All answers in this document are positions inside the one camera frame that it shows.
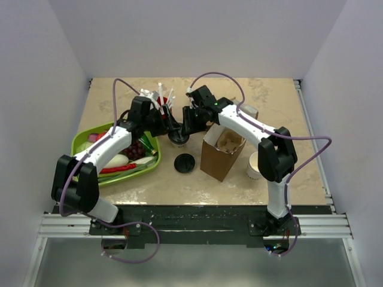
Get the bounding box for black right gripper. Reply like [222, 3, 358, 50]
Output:
[183, 105, 208, 135]

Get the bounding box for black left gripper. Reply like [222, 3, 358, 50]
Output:
[142, 104, 180, 138]

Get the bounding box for black coffee lid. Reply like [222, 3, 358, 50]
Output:
[174, 153, 195, 174]
[168, 130, 190, 143]

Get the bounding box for cardboard cup carrier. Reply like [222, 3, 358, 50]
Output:
[216, 130, 244, 154]

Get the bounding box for brown paper bag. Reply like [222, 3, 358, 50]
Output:
[200, 123, 246, 182]

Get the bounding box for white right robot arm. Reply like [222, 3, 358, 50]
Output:
[181, 86, 297, 235]

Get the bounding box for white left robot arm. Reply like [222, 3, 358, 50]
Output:
[51, 96, 179, 234]

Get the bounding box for black coffee lid on table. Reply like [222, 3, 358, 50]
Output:
[174, 153, 195, 174]

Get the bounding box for red cup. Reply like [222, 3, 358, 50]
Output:
[153, 96, 168, 106]

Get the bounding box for green plastic tray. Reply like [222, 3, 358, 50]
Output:
[71, 122, 162, 188]

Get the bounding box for toy purple grapes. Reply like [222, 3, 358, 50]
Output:
[122, 141, 146, 161]

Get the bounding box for red toy chili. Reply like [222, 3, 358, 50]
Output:
[100, 163, 137, 174]

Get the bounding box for white toy radish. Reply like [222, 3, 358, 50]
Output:
[104, 154, 155, 169]

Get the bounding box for red toy apple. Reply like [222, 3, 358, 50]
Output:
[96, 133, 105, 141]

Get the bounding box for white paper cup stack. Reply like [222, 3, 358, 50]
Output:
[247, 152, 262, 180]

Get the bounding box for green toy cabbage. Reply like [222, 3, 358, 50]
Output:
[75, 141, 93, 154]

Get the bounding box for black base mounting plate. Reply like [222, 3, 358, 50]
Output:
[52, 204, 333, 249]

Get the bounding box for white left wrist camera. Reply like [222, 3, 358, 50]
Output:
[140, 88, 160, 109]

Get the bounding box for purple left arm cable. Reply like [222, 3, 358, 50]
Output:
[59, 78, 161, 264]

